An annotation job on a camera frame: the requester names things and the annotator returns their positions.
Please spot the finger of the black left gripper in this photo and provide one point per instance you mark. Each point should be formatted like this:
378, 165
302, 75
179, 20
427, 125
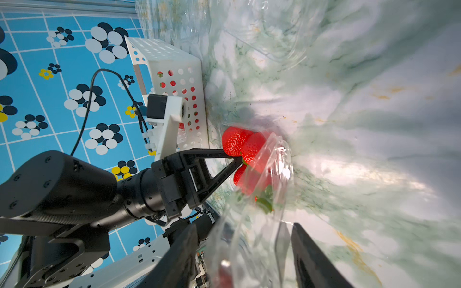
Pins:
204, 185
202, 153

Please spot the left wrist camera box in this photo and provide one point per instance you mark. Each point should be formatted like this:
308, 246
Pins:
164, 113

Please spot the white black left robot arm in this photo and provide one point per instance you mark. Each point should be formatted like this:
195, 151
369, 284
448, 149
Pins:
64, 208

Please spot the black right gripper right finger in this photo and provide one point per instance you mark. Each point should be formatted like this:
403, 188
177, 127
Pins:
313, 269

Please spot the aluminium front rail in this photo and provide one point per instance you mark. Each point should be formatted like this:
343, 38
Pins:
133, 269

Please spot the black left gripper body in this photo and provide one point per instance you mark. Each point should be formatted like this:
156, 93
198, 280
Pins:
177, 183

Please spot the white perforated plastic basket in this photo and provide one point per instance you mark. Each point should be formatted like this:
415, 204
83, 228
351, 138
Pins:
163, 69

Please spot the red strawberry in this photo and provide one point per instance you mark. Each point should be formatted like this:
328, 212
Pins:
233, 140
253, 153
251, 182

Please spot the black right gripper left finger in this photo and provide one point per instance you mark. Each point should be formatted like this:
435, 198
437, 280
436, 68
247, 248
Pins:
177, 267

